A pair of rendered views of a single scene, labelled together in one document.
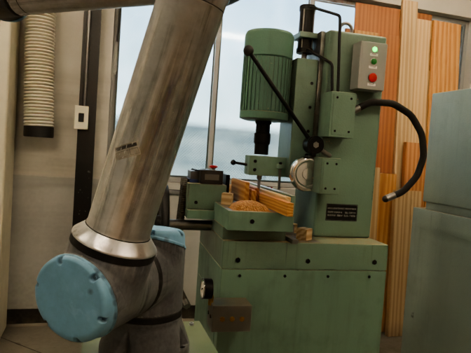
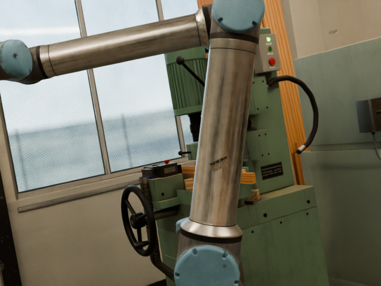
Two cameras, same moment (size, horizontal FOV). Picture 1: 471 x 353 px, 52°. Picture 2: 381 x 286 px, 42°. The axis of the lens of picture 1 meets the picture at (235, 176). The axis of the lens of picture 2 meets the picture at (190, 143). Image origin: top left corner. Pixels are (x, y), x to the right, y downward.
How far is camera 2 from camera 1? 0.63 m
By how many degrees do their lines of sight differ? 16
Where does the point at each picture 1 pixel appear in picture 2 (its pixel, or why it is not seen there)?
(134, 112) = (220, 135)
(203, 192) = (166, 184)
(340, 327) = (297, 259)
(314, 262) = (269, 214)
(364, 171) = (279, 134)
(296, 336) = (270, 276)
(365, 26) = not seen: hidden behind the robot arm
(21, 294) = not seen: outside the picture
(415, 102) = not seen: hidden behind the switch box
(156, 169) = (239, 170)
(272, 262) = (241, 223)
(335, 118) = (255, 99)
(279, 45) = (197, 50)
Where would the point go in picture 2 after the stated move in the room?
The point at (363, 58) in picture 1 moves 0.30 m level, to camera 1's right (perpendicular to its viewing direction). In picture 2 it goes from (262, 48) to (323, 40)
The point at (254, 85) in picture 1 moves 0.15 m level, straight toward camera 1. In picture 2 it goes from (185, 87) to (195, 83)
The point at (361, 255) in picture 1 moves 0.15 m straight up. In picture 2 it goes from (298, 199) to (293, 164)
